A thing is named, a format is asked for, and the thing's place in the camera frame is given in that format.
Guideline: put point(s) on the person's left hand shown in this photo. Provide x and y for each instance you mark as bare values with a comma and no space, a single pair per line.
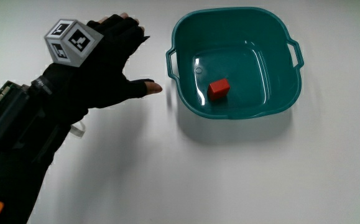
105,74

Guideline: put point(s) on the red block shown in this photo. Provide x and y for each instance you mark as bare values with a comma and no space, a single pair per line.
218,89

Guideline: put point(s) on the person's left forearm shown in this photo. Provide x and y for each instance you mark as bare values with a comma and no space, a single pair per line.
18,177

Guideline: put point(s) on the black wrist electronics box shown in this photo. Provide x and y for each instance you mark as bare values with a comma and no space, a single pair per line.
8,119

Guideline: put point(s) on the teal plastic basin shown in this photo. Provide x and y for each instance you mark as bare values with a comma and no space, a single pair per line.
229,37

